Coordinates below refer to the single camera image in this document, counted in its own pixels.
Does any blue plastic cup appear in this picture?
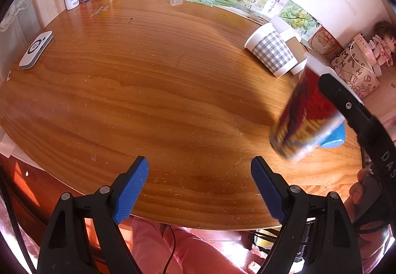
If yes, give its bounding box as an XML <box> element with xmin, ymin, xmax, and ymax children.
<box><xmin>320</xmin><ymin>124</ymin><xmax>346</xmax><ymax>149</ymax></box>

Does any person's hand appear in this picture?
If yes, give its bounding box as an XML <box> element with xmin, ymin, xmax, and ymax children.
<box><xmin>344</xmin><ymin>169</ymin><xmax>391</xmax><ymax>261</ymax></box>

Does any translucent printed plastic cup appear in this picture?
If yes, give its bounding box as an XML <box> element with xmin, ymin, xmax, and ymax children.
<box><xmin>269</xmin><ymin>55</ymin><xmax>344</xmax><ymax>162</ymax></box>

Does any letter print fabric basket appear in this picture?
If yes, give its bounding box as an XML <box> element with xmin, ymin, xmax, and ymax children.
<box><xmin>331</xmin><ymin>40</ymin><xmax>379</xmax><ymax>99</ymax></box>

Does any brown sleeve paper cup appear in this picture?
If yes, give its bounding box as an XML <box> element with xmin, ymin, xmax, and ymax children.
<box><xmin>280</xmin><ymin>29</ymin><xmax>307</xmax><ymax>75</ymax></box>

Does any pink trousers leg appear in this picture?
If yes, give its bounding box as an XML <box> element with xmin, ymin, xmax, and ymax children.
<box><xmin>122</xmin><ymin>216</ymin><xmax>254</xmax><ymax>273</ymax></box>

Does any small clear plastic cap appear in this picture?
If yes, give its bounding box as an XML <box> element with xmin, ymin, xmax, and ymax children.
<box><xmin>170</xmin><ymin>0</ymin><xmax>183</xmax><ymax>6</ymax></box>

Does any white portable wifi router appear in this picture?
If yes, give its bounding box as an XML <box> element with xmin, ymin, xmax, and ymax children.
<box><xmin>19</xmin><ymin>30</ymin><xmax>53</xmax><ymax>69</ymax></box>

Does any white plain paper cup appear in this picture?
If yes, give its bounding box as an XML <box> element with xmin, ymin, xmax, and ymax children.
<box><xmin>270</xmin><ymin>16</ymin><xmax>292</xmax><ymax>33</ymax></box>

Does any white lace cloth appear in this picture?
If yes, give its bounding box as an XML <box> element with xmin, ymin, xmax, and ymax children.
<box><xmin>0</xmin><ymin>0</ymin><xmax>42</xmax><ymax>82</ymax></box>

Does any black cable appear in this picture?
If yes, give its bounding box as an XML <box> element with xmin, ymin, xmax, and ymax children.
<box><xmin>162</xmin><ymin>224</ymin><xmax>177</xmax><ymax>274</ymax></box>

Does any grey checkered paper cup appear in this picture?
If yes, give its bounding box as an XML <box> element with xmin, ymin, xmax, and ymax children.
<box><xmin>244</xmin><ymin>22</ymin><xmax>298</xmax><ymax>78</ymax></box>

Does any doll in pink dress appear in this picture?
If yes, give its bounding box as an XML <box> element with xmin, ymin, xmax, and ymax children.
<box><xmin>369</xmin><ymin>21</ymin><xmax>395</xmax><ymax>66</ymax></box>

